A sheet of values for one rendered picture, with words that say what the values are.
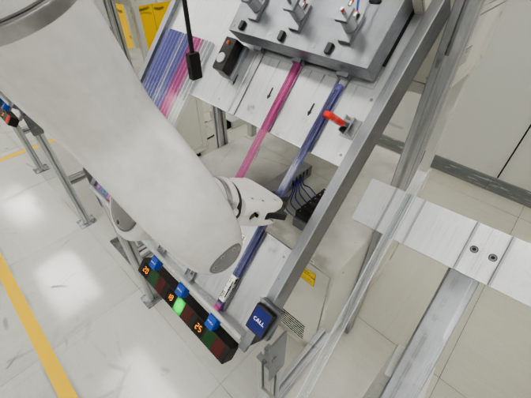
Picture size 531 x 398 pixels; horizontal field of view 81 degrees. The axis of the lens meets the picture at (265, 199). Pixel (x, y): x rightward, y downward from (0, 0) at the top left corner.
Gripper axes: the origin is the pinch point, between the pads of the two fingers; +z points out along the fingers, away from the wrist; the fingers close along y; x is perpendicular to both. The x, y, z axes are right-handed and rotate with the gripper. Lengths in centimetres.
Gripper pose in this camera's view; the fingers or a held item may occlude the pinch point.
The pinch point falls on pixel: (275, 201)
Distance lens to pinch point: 62.0
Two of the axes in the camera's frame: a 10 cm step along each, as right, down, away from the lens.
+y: -7.2, -4.7, 5.1
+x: -3.8, 8.8, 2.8
